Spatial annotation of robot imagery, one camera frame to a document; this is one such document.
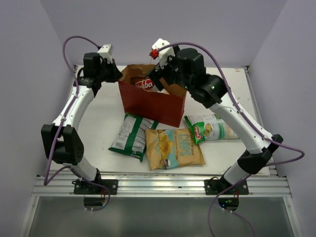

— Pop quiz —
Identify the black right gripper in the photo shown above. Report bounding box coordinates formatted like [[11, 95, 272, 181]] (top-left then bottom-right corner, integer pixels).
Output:
[[146, 50, 192, 92]]

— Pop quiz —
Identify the red Chuba chips bag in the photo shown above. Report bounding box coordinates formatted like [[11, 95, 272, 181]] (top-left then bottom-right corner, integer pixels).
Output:
[[135, 79, 156, 91]]

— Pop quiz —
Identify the red brown paper bag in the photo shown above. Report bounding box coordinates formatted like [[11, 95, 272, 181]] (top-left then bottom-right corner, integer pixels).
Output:
[[118, 64, 187, 127]]

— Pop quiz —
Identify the dark green chips bag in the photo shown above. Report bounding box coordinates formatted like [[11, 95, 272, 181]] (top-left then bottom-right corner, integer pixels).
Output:
[[108, 113, 158, 162]]

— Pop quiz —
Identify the light green Chuba chips bag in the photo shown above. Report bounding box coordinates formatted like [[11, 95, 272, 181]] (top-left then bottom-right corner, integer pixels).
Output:
[[184, 114, 239, 145]]

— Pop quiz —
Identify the tan kettle chips bag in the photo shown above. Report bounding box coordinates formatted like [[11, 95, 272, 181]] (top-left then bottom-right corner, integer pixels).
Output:
[[145, 128, 205, 170]]

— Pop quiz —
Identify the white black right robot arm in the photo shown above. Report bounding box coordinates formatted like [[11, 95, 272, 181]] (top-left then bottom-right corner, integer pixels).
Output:
[[149, 46, 283, 194]]

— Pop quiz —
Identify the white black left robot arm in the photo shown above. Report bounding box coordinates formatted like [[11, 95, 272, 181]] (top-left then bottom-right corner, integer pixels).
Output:
[[41, 51, 122, 194]]

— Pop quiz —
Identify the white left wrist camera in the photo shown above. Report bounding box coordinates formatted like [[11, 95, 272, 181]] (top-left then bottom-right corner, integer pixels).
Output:
[[97, 44, 113, 63]]

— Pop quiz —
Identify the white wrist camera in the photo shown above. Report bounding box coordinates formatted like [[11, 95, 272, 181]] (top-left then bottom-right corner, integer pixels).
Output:
[[149, 38, 180, 71], [97, 44, 113, 63]]

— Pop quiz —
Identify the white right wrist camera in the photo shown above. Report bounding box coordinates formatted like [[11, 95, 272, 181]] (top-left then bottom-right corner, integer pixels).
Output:
[[149, 38, 180, 71]]

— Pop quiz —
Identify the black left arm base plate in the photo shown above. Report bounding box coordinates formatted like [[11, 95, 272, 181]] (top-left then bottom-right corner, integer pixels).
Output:
[[72, 179, 119, 195]]

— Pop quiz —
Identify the aluminium table frame rail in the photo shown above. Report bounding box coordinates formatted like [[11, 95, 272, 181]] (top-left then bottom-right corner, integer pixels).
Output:
[[32, 68, 291, 198]]

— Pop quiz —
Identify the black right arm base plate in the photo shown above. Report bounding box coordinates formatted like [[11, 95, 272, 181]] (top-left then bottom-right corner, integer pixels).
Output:
[[204, 177, 249, 195]]

